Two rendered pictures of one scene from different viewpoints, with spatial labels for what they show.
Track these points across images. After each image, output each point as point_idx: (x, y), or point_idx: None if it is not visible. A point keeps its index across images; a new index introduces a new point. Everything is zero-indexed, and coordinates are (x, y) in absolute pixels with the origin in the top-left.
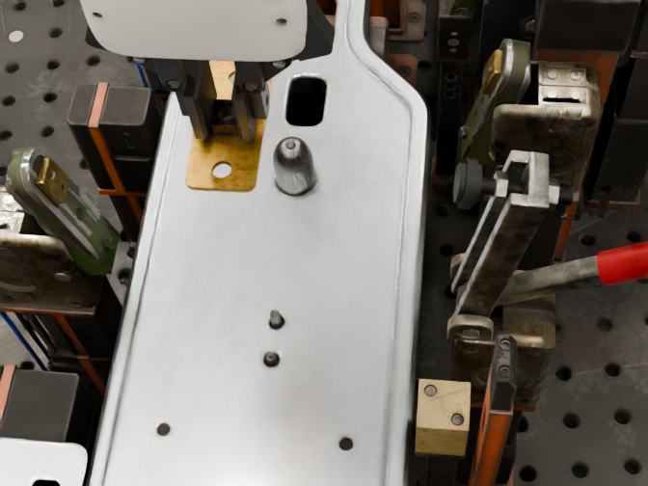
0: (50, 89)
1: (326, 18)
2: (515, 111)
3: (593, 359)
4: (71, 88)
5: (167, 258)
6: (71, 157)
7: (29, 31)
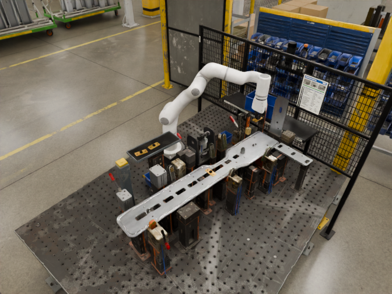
0: (248, 227)
1: None
2: None
3: None
4: (245, 224)
5: (258, 153)
6: (252, 215)
7: (245, 238)
